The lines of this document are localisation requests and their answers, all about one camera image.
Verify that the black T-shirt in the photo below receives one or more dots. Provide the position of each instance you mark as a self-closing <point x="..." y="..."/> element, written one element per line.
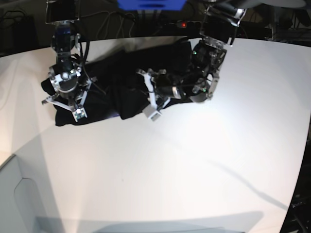
<point x="121" y="92"/>

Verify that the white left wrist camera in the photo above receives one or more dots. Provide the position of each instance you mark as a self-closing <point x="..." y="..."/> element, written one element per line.
<point x="152" y="114"/>

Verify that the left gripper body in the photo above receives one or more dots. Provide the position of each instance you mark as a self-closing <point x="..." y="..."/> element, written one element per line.
<point x="163" y="86"/>

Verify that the blue plastic bin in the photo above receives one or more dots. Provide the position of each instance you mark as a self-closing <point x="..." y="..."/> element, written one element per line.
<point x="174" y="5"/>

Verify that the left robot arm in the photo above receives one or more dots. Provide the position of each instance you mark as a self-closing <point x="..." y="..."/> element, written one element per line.
<point x="198" y="81"/>

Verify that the black power strip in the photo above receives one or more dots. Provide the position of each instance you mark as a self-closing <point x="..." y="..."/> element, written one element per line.
<point x="186" y="25"/>

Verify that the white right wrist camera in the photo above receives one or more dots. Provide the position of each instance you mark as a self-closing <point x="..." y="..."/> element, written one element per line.
<point x="79" y="114"/>

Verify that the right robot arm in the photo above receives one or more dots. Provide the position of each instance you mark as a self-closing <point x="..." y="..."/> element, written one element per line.
<point x="68" y="76"/>

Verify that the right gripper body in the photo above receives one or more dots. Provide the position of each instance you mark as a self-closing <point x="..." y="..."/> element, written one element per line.
<point x="68" y="101"/>

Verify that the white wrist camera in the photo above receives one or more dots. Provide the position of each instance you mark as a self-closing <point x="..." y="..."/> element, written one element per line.
<point x="152" y="114"/>
<point x="79" y="114"/>

